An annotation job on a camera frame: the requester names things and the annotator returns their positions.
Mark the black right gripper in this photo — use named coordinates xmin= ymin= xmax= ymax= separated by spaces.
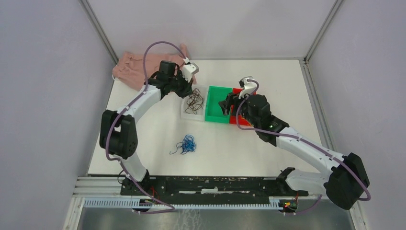
xmin=218 ymin=89 xmax=259 ymax=128

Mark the thin black cable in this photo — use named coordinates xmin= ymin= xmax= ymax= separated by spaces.
xmin=185 ymin=93 xmax=199 ymax=115
xmin=187 ymin=89 xmax=204 ymax=110

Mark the blue cable tangle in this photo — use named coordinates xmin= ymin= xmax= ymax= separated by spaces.
xmin=169 ymin=134 xmax=197 ymax=156

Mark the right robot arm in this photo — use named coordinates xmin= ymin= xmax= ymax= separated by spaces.
xmin=218 ymin=93 xmax=371 ymax=210

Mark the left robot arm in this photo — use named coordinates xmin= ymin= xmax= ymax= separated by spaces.
xmin=99 ymin=59 xmax=199 ymax=195

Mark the red plastic bin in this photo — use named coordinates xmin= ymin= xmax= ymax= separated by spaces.
xmin=229 ymin=88 xmax=251 ymax=127

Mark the green plastic bin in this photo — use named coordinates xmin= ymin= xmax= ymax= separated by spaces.
xmin=204 ymin=86 xmax=232 ymax=124

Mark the clear plastic bin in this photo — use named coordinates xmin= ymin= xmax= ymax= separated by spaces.
xmin=180 ymin=85 xmax=208 ymax=121

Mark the pink cloth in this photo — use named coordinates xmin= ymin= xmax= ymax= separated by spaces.
xmin=112 ymin=51 xmax=184 ymax=91

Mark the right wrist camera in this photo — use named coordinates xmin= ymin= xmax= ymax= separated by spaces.
xmin=238 ymin=76 xmax=259 ymax=99

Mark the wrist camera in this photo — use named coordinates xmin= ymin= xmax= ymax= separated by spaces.
xmin=181 ymin=62 xmax=199 ymax=82
xmin=238 ymin=76 xmax=259 ymax=99

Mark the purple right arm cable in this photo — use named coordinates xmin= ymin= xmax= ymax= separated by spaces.
xmin=235 ymin=79 xmax=372 ymax=215

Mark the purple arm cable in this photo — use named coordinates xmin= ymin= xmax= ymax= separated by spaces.
xmin=235 ymin=79 xmax=372 ymax=215
xmin=104 ymin=41 xmax=189 ymax=214

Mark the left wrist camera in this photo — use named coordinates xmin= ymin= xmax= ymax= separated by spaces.
xmin=181 ymin=62 xmax=199 ymax=82

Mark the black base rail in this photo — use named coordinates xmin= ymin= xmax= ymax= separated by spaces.
xmin=139 ymin=175 xmax=309 ymax=205

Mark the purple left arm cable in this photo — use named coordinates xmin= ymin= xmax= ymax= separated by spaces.
xmin=104 ymin=41 xmax=189 ymax=214

